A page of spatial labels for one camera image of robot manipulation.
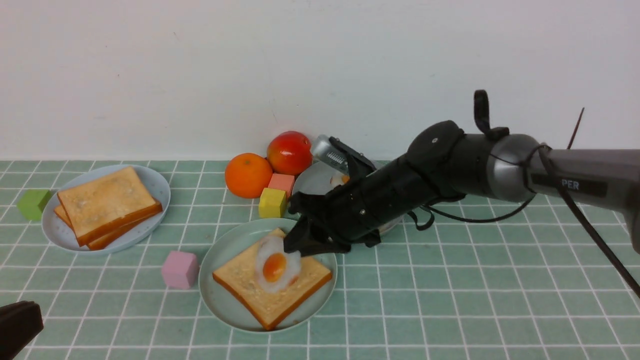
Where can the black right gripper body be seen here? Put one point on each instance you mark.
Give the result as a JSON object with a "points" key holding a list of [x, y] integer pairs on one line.
{"points": [[386, 194]]}

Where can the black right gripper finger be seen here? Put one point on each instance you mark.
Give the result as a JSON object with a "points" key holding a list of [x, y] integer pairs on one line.
{"points": [[310, 237]]}

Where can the fried egg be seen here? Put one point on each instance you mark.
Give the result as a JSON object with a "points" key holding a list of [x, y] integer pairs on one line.
{"points": [[275, 270], [339, 179]]}

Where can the toast slice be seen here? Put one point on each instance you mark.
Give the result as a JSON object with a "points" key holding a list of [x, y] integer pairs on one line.
{"points": [[105, 240], [102, 205], [274, 311]]}

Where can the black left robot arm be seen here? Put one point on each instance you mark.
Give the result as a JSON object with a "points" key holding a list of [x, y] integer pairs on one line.
{"points": [[20, 323]]}

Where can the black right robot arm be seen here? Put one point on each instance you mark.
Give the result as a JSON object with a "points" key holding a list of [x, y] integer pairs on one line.
{"points": [[445, 164]]}

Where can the yellow cube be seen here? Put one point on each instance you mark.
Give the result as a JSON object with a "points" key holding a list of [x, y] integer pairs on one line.
{"points": [[272, 203]]}

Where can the grey egg plate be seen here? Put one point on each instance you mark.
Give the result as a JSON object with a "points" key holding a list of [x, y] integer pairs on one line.
{"points": [[316, 181]]}

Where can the salmon pink cube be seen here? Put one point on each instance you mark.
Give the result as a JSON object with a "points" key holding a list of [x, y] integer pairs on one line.
{"points": [[282, 182]]}

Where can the green plate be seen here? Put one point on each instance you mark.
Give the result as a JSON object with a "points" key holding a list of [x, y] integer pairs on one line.
{"points": [[225, 248]]}

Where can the orange fruit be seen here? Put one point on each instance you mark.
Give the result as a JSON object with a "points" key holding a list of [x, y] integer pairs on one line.
{"points": [[247, 174]]}

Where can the red tomato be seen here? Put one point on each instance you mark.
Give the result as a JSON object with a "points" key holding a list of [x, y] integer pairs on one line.
{"points": [[290, 153]]}

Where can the light blue bread plate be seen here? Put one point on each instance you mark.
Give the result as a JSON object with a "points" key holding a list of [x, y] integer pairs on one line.
{"points": [[61, 235]]}

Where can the green cube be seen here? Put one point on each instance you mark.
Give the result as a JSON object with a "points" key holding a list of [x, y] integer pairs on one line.
{"points": [[32, 203]]}

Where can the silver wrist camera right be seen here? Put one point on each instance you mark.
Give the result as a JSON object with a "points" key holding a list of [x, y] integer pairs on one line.
{"points": [[339, 156]]}

